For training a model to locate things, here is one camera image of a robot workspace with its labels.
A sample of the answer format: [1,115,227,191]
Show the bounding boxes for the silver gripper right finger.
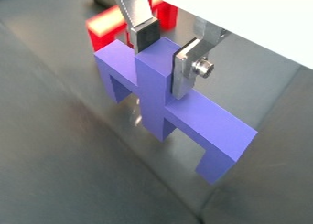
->
[171,17,229,100]

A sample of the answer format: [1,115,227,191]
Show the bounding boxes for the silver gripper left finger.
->
[115,0,160,53]

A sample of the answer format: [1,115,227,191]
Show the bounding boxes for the purple cross-shaped block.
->
[94,37,257,183]

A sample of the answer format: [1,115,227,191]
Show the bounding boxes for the red stepped block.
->
[86,0,178,51]

